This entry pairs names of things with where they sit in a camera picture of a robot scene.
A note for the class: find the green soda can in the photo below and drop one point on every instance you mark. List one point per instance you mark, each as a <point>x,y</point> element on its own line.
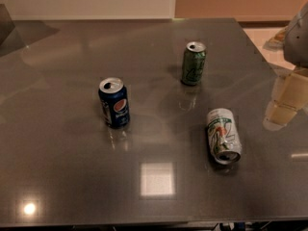
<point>193,63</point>

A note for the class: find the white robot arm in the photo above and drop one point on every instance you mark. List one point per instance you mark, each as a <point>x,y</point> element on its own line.
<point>295,47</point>

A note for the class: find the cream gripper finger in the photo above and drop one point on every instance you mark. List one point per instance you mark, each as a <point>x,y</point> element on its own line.
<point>289,96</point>

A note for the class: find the blue pepsi can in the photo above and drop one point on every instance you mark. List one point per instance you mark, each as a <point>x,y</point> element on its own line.
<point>114,101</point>

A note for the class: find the white 7up can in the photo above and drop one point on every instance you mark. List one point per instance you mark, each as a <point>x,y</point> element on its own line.
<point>224,141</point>

